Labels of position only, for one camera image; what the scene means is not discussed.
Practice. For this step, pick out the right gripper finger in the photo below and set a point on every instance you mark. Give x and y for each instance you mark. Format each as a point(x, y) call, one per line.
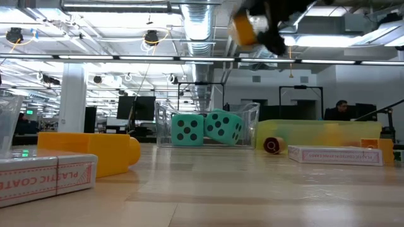
point(259, 6)
point(274, 44)

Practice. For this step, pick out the yellow angled block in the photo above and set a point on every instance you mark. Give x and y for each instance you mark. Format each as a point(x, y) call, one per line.
point(243, 30)

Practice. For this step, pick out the teal foam dice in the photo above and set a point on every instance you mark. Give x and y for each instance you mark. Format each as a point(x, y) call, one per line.
point(222, 126)
point(187, 130)

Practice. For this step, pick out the brown small cylinder piece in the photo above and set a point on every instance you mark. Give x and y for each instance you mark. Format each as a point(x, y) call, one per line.
point(274, 145)

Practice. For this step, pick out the purple playing card deck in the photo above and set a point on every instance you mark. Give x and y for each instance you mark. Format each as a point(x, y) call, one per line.
point(334, 156)

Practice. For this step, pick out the small orange cube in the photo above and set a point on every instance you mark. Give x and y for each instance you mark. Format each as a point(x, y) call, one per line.
point(383, 148)

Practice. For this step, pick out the yellow notched block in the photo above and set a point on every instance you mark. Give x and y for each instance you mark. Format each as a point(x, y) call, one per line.
point(107, 154)

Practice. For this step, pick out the orange playing card deck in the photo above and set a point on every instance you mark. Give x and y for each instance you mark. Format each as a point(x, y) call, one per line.
point(47, 183)

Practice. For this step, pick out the long ceiling light strip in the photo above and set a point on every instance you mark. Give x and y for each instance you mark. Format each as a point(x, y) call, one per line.
point(205, 59)

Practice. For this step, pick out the yellow translucent tray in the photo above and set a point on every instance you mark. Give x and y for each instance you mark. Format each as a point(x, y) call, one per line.
point(315, 132)

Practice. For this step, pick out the black desk monitor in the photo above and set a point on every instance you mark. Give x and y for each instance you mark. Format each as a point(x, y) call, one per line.
point(135, 108)
point(366, 112)

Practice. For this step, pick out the thin black slanted rod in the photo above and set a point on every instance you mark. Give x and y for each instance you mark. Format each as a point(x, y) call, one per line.
point(378, 111)

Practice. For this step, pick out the clear wavy plastic bin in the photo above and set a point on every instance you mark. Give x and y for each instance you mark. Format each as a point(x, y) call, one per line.
point(162, 126)

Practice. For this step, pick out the black background stand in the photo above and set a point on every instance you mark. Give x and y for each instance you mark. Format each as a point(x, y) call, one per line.
point(388, 132)

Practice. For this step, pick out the black speaker tower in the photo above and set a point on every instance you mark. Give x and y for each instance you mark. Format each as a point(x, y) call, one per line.
point(90, 119)

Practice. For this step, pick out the white square pillar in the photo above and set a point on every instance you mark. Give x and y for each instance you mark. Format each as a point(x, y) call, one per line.
point(72, 97)

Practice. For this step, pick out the green exit sign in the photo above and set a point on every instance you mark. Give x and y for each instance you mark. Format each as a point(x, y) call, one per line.
point(29, 112)

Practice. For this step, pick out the clear rectangular plastic container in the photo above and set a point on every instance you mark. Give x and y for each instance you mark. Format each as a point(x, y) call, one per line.
point(9, 119)

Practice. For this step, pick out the silver ceiling duct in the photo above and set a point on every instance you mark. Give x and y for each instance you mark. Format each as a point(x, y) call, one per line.
point(198, 28)

